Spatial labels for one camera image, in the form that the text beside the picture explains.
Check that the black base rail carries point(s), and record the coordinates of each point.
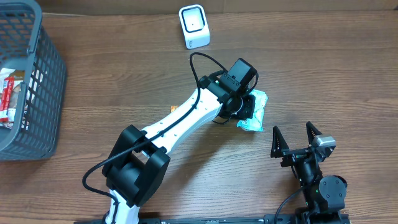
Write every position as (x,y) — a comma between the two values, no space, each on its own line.
(266,219)

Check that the white barcode scanner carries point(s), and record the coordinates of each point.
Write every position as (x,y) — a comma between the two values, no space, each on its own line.
(195,27)

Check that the orange Kleenex tissue pack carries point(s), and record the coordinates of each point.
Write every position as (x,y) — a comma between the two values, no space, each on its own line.
(173,108)

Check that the grey plastic mesh basket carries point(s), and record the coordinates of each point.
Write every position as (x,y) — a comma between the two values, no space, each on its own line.
(26,46)

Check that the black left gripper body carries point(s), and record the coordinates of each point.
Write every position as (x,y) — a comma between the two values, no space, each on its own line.
(249,107)

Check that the brown snack packets in basket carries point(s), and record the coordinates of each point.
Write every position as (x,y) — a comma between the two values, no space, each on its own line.
(18,76)

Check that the red snack packet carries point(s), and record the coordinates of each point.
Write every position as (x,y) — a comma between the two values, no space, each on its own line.
(6,95)

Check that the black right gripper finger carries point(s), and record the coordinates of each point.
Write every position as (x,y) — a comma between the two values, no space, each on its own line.
(312,131)
(279,145)

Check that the mint green wipes pack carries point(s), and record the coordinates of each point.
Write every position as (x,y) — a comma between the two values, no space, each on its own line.
(255,123)

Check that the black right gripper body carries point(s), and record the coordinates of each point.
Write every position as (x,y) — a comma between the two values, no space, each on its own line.
(298,154)

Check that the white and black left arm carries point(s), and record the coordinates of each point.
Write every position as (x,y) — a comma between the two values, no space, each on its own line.
(140,158)

